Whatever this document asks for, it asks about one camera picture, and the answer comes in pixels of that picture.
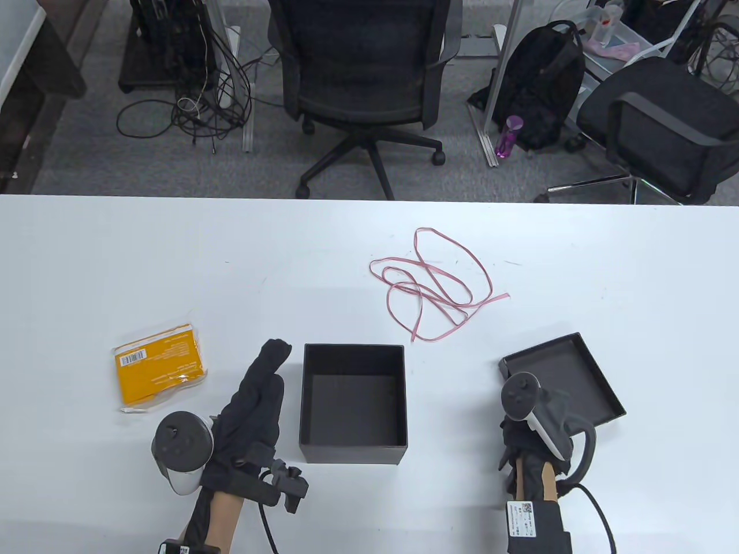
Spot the person's left hand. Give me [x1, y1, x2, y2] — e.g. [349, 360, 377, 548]
[199, 339, 292, 497]

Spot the person's right hand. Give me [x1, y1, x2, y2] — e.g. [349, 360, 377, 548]
[498, 417, 578, 497]

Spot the black gift box lid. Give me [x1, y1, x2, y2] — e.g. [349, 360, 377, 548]
[499, 332, 627, 431]

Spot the black gift box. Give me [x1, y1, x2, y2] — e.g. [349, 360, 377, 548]
[298, 343, 409, 466]

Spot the yellow plastic-wrapped packet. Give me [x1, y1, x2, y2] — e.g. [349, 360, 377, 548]
[112, 323, 207, 414]

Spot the pink ribbon bow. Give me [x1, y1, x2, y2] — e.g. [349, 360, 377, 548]
[369, 227, 510, 342]

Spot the black left forearm sensor box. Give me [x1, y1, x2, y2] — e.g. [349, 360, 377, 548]
[157, 538, 223, 554]

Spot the person's right forearm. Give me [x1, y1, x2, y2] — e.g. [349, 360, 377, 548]
[514, 456, 563, 506]

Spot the black right forearm sensor box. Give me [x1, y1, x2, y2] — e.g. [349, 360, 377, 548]
[506, 500, 573, 554]

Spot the person's left forearm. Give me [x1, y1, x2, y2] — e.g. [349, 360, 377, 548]
[185, 488, 243, 554]

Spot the grey right hand controller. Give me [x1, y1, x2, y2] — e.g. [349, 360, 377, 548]
[501, 372, 598, 480]

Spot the grey hand controller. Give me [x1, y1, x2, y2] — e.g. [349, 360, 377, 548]
[151, 411, 215, 497]
[501, 372, 598, 480]

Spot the grey left hand controller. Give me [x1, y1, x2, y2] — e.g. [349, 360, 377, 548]
[151, 411, 215, 497]

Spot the purple water bottle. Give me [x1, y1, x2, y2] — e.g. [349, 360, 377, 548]
[494, 115, 525, 160]

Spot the white power strip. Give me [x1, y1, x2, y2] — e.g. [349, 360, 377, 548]
[218, 25, 242, 109]

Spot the black mesh office chair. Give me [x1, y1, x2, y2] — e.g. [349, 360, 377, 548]
[267, 0, 464, 201]

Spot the black chair with grey armrests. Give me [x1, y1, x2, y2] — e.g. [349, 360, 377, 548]
[534, 57, 739, 205]

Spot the black backpack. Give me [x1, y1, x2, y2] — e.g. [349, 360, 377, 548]
[466, 20, 587, 154]

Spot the black computer tower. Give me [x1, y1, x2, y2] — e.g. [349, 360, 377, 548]
[118, 0, 220, 94]

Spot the dark side desk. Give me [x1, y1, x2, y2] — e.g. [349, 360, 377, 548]
[0, 0, 110, 194]

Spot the pink cloth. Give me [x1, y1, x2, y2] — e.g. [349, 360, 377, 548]
[583, 38, 643, 61]

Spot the clear plastic bin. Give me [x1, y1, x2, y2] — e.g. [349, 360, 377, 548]
[580, 0, 665, 65]

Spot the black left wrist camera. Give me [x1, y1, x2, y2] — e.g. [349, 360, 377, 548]
[222, 441, 309, 514]

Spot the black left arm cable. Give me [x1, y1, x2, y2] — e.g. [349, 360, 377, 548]
[259, 470, 283, 554]

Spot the tangle of black cables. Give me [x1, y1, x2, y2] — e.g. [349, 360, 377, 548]
[115, 23, 257, 154]

